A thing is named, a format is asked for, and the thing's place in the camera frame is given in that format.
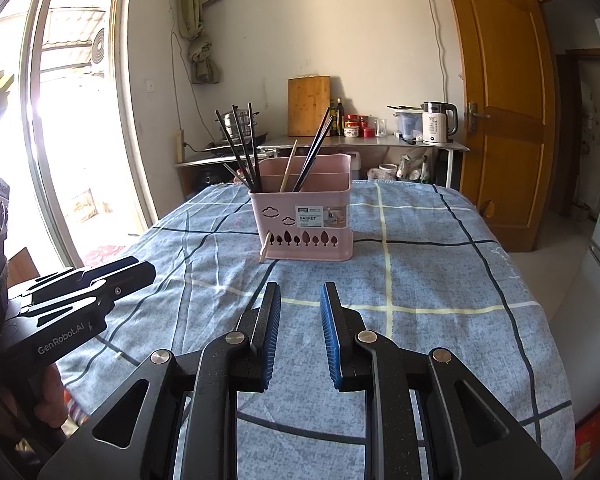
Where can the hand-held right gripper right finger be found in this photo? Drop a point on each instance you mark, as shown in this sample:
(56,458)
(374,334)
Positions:
(328,340)

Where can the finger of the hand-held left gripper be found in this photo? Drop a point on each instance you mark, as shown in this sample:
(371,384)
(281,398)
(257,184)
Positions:
(112,267)
(140,275)

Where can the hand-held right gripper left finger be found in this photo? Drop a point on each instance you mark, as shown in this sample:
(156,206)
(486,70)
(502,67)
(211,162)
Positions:
(274,340)

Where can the pink plastic basket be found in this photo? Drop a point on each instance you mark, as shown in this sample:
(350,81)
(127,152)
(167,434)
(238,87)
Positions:
(305,230)

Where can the black chopsticks bundle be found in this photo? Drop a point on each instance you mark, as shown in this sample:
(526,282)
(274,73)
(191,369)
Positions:
(316,150)

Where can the bundle of dark chopsticks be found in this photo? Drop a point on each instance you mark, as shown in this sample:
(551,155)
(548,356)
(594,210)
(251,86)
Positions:
(311,150)

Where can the person's left hand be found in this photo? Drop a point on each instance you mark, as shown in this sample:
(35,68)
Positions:
(50,400)

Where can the red patterned rug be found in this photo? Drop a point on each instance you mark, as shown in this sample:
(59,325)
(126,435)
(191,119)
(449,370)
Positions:
(105,254)

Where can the black round appliance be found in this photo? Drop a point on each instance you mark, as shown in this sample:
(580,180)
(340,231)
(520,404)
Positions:
(210,179)

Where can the blue plaid cloth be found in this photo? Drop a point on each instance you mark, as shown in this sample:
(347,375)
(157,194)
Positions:
(430,270)

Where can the low metal stand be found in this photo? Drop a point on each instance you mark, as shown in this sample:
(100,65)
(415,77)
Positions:
(195,162)

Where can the beige power strip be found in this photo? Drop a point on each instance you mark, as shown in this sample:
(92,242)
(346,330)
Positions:
(180,146)

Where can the black induction cooker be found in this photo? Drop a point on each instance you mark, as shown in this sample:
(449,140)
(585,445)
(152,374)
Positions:
(220,146)

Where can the sliding glass door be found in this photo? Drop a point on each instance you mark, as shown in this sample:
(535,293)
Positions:
(125,110)

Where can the steel steamer pot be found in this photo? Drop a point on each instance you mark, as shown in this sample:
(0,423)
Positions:
(227,127)

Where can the white plastic jug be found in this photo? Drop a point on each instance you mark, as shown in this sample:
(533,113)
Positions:
(355,167)

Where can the white bucket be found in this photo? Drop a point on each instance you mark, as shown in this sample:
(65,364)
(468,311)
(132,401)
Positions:
(382,172)

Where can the metal kitchen counter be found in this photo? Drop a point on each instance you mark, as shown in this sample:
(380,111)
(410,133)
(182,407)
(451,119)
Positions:
(330,142)

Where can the red tin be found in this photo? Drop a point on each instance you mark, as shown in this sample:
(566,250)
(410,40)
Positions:
(369,133)

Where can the white floral jar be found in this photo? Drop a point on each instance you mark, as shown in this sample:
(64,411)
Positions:
(351,127)

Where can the dark glass bottle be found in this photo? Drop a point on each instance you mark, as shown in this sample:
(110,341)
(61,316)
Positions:
(333,122)
(341,120)

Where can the clear glass cup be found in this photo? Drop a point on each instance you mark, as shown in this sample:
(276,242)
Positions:
(381,128)

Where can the outdoor air conditioner unit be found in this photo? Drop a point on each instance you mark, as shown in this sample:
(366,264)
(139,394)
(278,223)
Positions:
(97,47)

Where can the red lid jar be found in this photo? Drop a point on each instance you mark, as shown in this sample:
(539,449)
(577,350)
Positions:
(364,121)

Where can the clear plastic container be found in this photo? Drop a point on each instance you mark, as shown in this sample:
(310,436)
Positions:
(407,125)

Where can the bamboo cutting board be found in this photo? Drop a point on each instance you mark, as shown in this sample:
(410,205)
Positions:
(308,105)

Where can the white electric kettle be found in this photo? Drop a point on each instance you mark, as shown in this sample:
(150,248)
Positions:
(437,125)

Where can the beige tied curtain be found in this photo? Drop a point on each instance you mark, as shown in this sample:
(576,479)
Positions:
(190,0)

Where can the wooden door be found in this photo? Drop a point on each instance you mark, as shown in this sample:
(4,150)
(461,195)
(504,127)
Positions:
(500,110)

